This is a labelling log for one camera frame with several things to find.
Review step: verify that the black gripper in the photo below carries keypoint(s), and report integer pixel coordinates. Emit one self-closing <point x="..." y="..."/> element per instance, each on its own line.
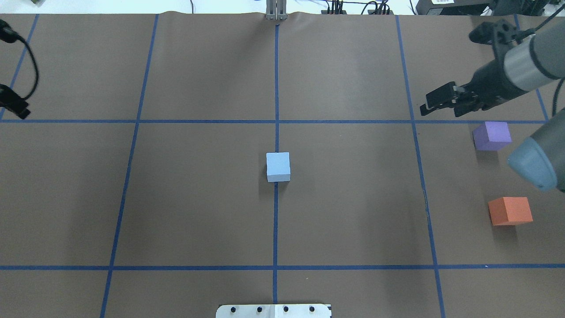
<point x="490" y="81"/>

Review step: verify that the light blue foam block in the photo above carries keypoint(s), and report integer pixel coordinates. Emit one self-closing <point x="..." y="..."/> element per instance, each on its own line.
<point x="278" y="167"/>

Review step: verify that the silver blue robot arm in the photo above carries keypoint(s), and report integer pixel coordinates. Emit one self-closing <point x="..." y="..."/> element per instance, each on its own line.
<point x="524" y="60"/>

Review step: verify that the purple foam block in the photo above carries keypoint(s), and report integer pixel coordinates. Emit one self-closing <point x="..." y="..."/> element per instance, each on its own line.
<point x="491" y="136"/>

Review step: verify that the orange foam block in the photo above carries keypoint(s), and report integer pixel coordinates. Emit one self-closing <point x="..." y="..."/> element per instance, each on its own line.
<point x="510" y="211"/>

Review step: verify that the black equipment box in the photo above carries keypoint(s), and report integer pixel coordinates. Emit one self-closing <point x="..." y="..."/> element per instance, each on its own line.
<point x="451" y="7"/>

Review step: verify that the brown paper table cover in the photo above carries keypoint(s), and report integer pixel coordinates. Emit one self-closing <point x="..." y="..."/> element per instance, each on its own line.
<point x="137" y="187"/>

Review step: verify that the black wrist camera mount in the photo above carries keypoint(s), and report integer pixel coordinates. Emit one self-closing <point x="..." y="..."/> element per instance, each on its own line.
<point x="501" y="35"/>

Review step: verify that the black cable connectors cluster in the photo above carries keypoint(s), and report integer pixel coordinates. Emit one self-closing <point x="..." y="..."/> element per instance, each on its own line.
<point x="353" y="7"/>

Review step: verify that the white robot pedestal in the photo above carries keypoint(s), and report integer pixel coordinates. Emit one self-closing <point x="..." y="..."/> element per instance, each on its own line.
<point x="301" y="310"/>

